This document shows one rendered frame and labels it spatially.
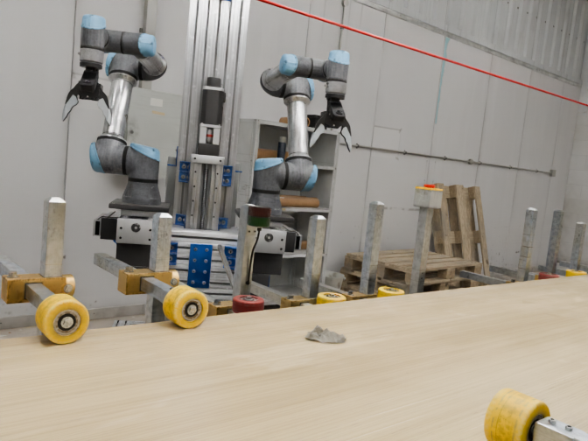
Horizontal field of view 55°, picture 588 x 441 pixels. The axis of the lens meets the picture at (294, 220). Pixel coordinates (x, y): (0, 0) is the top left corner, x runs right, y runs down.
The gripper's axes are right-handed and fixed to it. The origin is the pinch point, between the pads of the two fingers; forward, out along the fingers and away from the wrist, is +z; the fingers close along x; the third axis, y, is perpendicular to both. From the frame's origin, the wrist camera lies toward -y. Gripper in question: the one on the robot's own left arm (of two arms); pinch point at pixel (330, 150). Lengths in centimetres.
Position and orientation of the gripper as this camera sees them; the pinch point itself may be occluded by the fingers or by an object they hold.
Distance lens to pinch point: 205.9
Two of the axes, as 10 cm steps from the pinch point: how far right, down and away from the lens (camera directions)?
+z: -1.0, 9.9, 1.0
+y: -1.9, -1.2, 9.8
